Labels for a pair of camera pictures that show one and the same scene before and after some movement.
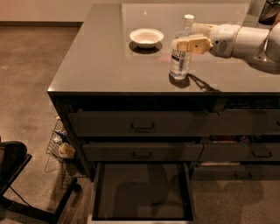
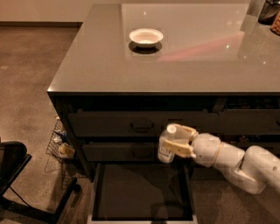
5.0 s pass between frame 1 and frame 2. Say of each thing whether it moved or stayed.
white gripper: moved
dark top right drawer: stayed
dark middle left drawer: stayed
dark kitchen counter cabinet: stayed
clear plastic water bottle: moved
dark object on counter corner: stayed
